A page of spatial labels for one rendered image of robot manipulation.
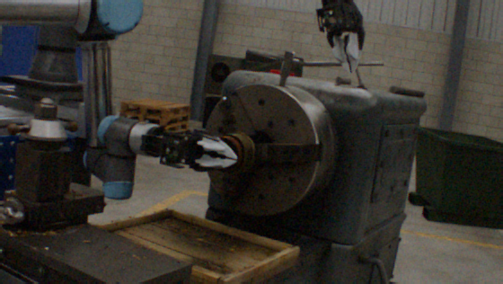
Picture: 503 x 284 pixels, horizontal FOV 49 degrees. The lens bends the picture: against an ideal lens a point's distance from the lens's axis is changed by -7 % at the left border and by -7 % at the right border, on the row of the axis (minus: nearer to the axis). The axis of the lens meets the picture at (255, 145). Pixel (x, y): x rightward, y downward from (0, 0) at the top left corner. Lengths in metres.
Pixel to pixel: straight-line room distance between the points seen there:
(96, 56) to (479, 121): 10.30
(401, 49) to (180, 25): 4.42
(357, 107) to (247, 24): 10.29
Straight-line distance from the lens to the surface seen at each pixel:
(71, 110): 1.62
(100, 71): 1.46
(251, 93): 1.39
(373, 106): 1.45
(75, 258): 0.88
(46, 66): 1.69
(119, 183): 1.39
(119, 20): 1.30
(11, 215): 0.96
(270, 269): 1.19
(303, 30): 11.45
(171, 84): 12.13
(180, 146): 1.23
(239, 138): 1.27
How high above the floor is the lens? 1.28
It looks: 8 degrees down
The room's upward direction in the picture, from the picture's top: 8 degrees clockwise
